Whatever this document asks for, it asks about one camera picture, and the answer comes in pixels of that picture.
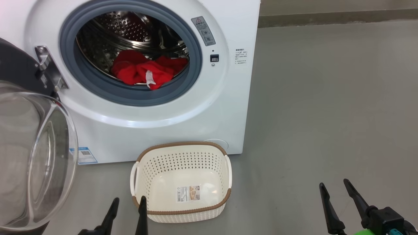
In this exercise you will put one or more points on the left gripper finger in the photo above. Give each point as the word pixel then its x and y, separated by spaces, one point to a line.
pixel 109 218
pixel 142 218

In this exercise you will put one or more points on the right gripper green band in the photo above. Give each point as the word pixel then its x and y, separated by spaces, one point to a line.
pixel 364 232

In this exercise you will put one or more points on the black-rimmed glass washer door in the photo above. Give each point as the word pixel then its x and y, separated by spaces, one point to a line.
pixel 29 156

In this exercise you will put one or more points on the red garment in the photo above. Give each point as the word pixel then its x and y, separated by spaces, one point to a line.
pixel 134 70

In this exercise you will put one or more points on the cream laundry basket brown rim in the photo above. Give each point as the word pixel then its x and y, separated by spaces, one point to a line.
pixel 183 173

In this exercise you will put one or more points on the white front-load washing machine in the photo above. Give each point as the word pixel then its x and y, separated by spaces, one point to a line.
pixel 196 111

